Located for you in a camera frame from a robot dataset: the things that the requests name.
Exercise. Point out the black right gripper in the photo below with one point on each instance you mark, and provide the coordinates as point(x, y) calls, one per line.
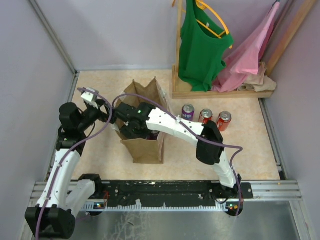
point(126, 130)

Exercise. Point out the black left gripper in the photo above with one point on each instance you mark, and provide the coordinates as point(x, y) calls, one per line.
point(104, 117)

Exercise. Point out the tan canvas tote bag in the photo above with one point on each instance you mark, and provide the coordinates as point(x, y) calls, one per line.
point(142, 149)

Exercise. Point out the purple fanta can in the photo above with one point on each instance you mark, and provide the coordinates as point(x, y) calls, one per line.
point(188, 112)
point(154, 135)

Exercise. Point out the red coke can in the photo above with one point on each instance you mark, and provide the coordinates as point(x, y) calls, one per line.
point(205, 116)

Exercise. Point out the red cola can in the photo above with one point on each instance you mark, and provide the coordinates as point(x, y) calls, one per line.
point(223, 120)

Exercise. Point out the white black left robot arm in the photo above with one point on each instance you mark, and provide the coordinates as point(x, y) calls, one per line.
point(54, 215)

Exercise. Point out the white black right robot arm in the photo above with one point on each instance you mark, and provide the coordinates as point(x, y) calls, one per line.
point(207, 139)

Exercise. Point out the wooden clothes rack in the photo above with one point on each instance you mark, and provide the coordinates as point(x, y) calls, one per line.
point(293, 15)

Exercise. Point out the green tank top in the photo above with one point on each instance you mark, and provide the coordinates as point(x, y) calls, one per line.
point(203, 44)

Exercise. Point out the pink shirt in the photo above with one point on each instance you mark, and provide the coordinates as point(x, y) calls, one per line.
point(244, 61)

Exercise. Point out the beige cloth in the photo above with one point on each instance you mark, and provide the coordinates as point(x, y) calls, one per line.
point(258, 82)

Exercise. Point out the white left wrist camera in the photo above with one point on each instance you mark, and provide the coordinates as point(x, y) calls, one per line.
point(90, 97)

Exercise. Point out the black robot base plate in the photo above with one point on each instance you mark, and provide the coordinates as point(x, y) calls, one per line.
point(193, 193)

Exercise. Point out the aluminium frame rail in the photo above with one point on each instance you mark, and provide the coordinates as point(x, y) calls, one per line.
point(263, 191)

